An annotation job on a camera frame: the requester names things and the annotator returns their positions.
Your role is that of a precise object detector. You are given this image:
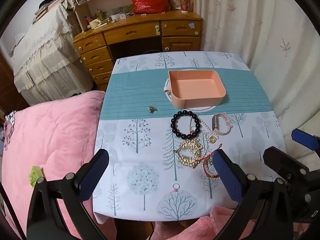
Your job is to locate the green plastic wrapper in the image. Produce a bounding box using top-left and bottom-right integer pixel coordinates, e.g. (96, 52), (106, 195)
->
(29, 166), (44, 188)

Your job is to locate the white curtain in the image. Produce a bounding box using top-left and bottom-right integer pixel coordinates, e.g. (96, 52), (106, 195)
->
(192, 0), (320, 160)

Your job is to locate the white round plate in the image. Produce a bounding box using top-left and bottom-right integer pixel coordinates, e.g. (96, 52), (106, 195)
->
(163, 76), (218, 112)

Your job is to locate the pink storage box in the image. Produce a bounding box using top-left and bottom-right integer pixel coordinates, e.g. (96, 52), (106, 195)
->
(168, 69), (228, 107)

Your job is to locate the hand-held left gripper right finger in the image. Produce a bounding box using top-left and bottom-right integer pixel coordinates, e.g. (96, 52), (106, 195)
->
(212, 149), (293, 240)

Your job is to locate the red string bracelet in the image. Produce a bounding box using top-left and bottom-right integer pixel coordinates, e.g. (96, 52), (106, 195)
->
(197, 144), (223, 180)

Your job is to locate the pearl necklace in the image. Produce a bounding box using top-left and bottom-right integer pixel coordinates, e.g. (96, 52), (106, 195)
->
(189, 114), (220, 155)

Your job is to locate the pink smart watch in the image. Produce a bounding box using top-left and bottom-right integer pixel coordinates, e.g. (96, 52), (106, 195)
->
(212, 112), (234, 136)

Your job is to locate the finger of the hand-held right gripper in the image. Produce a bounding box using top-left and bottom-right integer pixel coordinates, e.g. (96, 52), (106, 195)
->
(263, 146), (311, 181)
(292, 129), (320, 152)

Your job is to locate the white lace cover cloth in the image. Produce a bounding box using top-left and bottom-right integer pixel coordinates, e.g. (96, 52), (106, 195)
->
(9, 2), (94, 107)

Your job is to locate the wooden desk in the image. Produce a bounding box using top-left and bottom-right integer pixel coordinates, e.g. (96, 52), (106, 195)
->
(72, 10), (203, 92)

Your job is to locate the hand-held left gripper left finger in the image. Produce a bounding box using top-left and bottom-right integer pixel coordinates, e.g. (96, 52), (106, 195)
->
(26, 149), (110, 240)

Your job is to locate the black bead bracelet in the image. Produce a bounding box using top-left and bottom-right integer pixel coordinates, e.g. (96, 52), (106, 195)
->
(170, 110), (202, 140)

